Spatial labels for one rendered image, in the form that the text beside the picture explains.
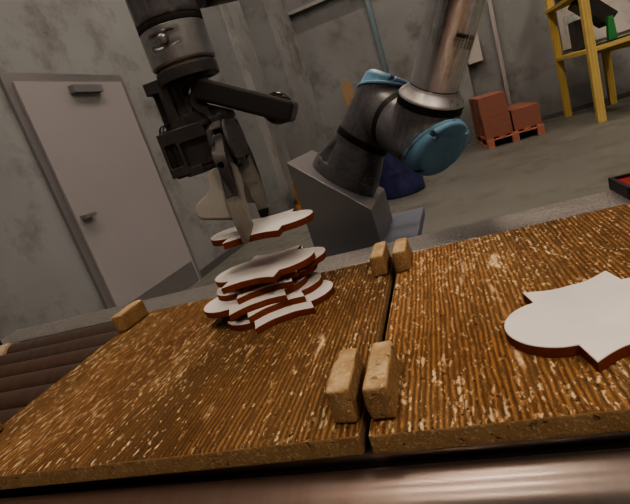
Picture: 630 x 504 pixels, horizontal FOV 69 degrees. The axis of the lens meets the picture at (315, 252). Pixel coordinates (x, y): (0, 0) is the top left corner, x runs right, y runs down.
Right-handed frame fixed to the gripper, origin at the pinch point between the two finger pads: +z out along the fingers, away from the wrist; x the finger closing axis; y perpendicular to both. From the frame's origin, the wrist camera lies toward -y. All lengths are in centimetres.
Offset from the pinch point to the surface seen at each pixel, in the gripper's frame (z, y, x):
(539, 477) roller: 11.5, -20.3, 34.4
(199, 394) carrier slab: 9.8, 4.3, 21.0
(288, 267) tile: 4.9, -3.1, 5.4
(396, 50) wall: -94, -91, -884
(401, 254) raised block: 7.6, -15.9, 3.2
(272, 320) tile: 9.1, -0.5, 9.6
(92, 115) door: -77, 211, -334
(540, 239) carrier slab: 9.8, -31.0, 3.8
